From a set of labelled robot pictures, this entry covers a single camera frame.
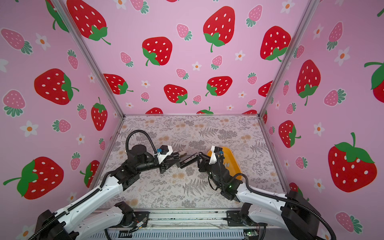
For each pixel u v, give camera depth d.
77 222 0.43
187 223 0.73
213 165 0.69
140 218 0.73
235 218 0.73
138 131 0.55
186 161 0.77
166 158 0.62
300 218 0.41
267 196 0.48
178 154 0.67
